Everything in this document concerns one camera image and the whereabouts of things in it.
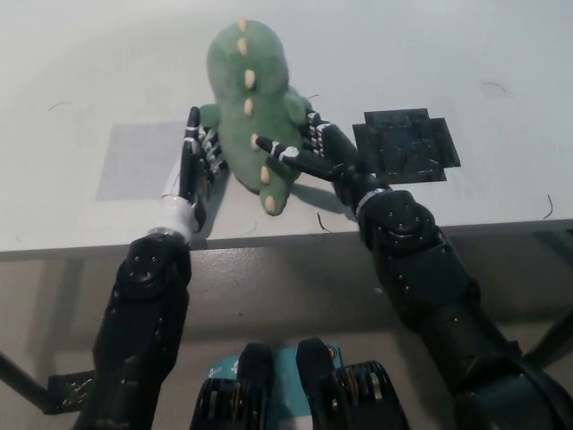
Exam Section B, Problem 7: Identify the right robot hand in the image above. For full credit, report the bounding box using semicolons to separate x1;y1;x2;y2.
257;106;382;212

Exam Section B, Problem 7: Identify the black table leg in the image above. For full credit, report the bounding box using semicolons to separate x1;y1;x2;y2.
521;308;573;373
0;351;59;416

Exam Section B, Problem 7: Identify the green plush dinosaur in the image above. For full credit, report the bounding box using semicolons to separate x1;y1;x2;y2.
196;16;314;217

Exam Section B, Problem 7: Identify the robot torso black teal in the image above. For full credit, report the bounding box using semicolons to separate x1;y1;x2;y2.
190;338;411;430

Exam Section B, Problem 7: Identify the grey tape patch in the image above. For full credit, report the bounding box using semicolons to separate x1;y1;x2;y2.
96;121;189;202

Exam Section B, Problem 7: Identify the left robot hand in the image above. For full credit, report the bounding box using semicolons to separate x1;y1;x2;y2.
176;106;232;235

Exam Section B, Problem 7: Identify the black tape patch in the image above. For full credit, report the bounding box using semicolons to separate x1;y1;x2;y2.
352;107;462;185

